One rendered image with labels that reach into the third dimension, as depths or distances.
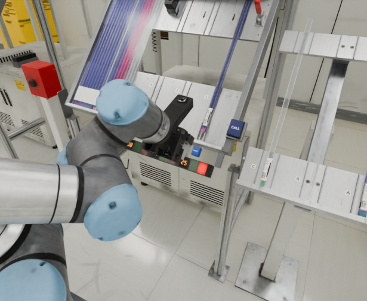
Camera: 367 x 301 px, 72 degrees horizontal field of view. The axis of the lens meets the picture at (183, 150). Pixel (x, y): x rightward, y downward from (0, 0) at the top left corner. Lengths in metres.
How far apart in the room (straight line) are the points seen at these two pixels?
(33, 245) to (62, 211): 0.23
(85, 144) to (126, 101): 0.10
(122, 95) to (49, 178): 0.17
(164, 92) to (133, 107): 0.53
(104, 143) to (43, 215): 0.16
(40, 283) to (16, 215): 0.19
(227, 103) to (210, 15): 0.34
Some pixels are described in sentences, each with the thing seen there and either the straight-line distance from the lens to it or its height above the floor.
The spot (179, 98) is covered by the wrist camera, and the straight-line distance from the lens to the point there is 0.62.
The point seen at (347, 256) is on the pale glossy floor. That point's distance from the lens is 1.61.
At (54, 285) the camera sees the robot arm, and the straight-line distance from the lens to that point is 0.49.
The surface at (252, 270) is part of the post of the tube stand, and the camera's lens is 1.37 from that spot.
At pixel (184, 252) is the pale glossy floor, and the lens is 1.39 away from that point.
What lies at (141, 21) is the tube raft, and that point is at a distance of 1.13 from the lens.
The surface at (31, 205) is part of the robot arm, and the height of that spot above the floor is 0.97.
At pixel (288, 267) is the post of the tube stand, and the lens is 1.43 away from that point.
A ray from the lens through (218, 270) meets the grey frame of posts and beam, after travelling 1.33.
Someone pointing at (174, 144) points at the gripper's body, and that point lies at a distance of 0.59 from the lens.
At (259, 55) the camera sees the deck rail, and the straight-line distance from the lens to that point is 0.89.
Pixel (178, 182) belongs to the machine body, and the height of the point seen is 0.18.
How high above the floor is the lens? 1.18
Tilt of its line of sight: 36 degrees down
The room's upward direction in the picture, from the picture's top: straight up
